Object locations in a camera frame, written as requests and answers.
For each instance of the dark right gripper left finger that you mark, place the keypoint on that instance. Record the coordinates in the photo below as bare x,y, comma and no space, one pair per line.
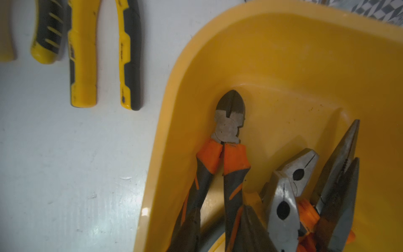
187,239

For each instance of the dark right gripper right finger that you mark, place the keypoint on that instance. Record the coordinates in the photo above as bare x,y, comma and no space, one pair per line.
250,234

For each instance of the orange black long-nose pliers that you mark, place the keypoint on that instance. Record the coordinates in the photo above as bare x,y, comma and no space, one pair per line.
334,195

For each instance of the orange black diagonal cutters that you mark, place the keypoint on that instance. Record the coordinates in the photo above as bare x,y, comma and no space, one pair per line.
221,151

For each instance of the small yellow needle-nose pliers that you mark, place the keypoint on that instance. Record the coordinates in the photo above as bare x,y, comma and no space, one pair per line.
47,35

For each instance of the yellow plastic storage box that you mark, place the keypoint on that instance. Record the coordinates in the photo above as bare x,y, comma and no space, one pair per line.
305,72

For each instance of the chrome wire glass stand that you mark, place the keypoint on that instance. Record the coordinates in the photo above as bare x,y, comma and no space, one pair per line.
385,11

